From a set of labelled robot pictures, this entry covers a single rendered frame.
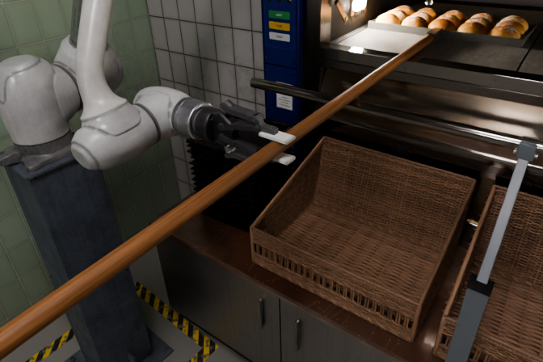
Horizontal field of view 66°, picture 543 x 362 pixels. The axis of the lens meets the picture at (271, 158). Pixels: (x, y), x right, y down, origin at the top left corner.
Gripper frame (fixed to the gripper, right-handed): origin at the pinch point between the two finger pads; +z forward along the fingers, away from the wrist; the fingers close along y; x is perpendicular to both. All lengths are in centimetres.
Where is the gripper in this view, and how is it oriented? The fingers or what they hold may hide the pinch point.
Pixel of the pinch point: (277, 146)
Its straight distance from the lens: 83.0
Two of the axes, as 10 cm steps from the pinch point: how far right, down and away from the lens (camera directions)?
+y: 0.3, 8.6, 5.1
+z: 8.1, 2.8, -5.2
